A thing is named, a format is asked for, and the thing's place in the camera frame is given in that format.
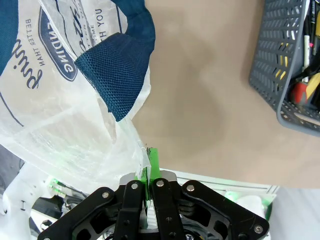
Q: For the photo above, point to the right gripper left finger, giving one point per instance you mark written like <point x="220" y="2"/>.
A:
<point x="130" y="210"/>

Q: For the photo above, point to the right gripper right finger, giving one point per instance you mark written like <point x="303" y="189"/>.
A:
<point x="166" y="207"/>

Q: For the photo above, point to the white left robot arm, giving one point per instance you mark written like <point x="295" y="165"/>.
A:
<point x="17" y="192"/>

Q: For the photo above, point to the black device under table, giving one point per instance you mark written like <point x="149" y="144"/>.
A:
<point x="48" y="210"/>

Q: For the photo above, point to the white base with green light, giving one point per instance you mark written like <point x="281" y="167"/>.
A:
<point x="250" y="202"/>

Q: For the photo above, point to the grey perforated plastic basket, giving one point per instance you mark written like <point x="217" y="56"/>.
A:
<point x="270" y="50"/>

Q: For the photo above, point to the tan yellow block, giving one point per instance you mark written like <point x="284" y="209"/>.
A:
<point x="313" y="83"/>

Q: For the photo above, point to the white marker pen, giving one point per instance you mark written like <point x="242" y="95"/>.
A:
<point x="306" y="52"/>

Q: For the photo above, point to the black marker pen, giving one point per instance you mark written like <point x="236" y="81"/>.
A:
<point x="313" y="17"/>

